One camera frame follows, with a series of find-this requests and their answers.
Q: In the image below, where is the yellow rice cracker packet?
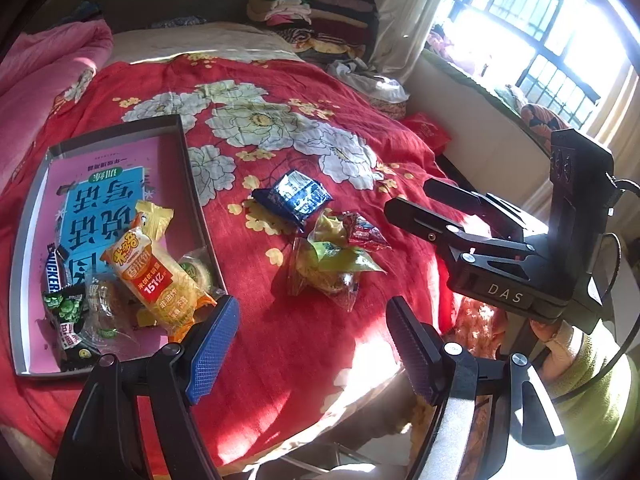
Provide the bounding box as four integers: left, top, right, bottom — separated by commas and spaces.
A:
101, 200, 216, 342

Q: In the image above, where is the green pea snack packet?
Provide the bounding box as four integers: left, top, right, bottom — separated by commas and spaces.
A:
42, 285, 101, 372

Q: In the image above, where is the white crumpled cloth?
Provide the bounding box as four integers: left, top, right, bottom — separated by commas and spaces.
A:
326, 58, 410, 104

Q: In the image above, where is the clear bag nut cookie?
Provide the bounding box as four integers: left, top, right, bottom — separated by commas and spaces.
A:
81, 273, 138, 353

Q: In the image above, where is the Snickers bar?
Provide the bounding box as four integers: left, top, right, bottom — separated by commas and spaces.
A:
42, 244, 70, 294

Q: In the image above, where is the pile of folded clothes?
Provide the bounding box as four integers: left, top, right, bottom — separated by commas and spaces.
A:
246, 0, 378, 68

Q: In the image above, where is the blue snack packet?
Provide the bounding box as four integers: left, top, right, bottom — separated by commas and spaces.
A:
252, 170, 333, 231

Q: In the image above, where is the window with bars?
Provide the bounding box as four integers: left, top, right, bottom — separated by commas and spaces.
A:
425, 0, 629, 128

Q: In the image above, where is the red floral bedspread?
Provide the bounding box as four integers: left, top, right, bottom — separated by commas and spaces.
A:
0, 54, 482, 476

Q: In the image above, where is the cream curtain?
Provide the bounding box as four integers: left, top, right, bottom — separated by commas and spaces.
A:
370, 0, 440, 82

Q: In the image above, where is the green label pastry packet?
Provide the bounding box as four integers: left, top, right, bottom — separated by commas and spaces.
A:
288, 208, 385, 311

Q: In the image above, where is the red candy packet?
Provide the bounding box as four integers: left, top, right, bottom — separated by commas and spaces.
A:
341, 211, 390, 252

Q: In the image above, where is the right hand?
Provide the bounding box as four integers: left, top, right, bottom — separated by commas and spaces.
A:
529, 320, 584, 384

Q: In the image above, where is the red plastic bag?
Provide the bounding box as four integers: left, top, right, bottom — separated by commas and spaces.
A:
401, 112, 451, 155

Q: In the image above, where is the pink quilt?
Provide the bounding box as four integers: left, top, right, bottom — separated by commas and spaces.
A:
1, 20, 113, 185

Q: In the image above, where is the grey tray with pink book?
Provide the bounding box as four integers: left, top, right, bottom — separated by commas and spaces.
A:
9, 115, 227, 379

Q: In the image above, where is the orange patterned cushion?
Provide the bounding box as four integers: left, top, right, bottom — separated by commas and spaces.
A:
520, 103, 570, 153

